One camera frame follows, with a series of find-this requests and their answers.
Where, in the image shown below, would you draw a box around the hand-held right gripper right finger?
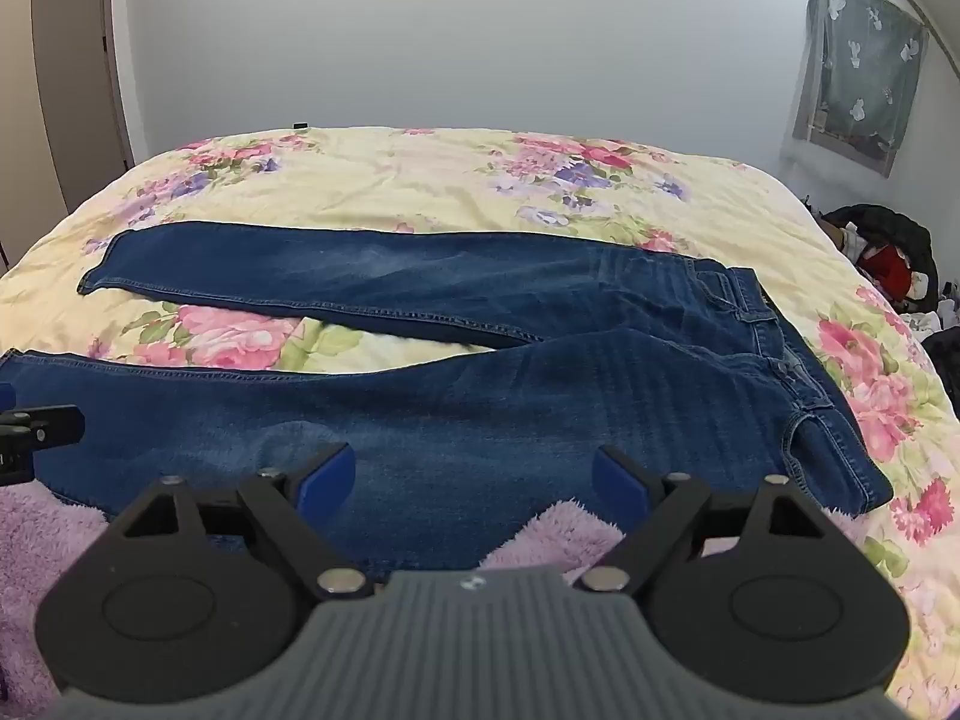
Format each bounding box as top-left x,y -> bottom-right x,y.
576,445 -> 830,595

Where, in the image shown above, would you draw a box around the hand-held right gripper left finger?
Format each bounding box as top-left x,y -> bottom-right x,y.
120,444 -> 374,601

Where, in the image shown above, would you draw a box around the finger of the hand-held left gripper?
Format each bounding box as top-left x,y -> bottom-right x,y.
0,382 -> 85,454

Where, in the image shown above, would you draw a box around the blue denim pants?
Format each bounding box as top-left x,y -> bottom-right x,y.
0,219 -> 895,578

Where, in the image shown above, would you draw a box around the pink fluffy blanket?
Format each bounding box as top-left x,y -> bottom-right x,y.
0,486 -> 638,720

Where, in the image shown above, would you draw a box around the floral yellow quilt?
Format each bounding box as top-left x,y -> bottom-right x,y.
0,126 -> 960,720

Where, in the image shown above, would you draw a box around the beige wardrobe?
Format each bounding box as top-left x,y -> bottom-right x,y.
0,0 -> 136,271

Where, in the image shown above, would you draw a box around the red cloth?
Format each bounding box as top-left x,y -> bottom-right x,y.
855,244 -> 912,293

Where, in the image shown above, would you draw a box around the dark cloth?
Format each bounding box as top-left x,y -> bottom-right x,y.
921,326 -> 960,421

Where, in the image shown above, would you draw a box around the white clothes pile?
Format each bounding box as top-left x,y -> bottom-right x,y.
896,270 -> 960,332

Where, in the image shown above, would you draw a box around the pile of clothes beside bed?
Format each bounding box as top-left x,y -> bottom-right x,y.
821,202 -> 940,312

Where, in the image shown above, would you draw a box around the grey-green flower print curtain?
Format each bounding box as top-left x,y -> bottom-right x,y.
793,0 -> 929,179

